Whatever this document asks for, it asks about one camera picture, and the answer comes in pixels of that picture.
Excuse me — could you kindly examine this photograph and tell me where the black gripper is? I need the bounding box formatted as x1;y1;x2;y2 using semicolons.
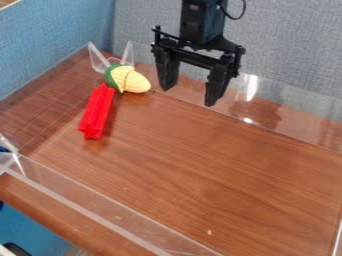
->
151;25;246;107

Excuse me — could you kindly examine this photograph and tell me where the red star-shaped bar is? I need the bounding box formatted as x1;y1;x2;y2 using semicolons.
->
78;83;115;140

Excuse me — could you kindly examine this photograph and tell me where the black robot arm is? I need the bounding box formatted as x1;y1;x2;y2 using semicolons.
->
151;0;248;107

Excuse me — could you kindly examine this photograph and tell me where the yellow green toy corn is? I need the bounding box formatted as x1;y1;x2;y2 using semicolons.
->
105;64;151;93

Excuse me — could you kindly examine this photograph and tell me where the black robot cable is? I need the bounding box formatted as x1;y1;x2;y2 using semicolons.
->
217;0;248;21

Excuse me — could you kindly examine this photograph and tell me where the clear acrylic corner bracket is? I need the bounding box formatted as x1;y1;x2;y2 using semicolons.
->
87;42;133;74

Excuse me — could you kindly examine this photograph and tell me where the clear acrylic back wall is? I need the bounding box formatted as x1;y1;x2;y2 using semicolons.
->
122;41;342;154

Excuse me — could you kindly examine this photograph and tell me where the clear acrylic wall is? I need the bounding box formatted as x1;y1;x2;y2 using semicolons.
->
0;133;223;256
122;41;342;154
0;48;103;152

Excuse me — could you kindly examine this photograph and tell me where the clear acrylic left wall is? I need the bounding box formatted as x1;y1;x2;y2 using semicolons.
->
0;48;103;152

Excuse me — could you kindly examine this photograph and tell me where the clear acrylic front wall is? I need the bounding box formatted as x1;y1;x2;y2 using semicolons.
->
0;133;223;256

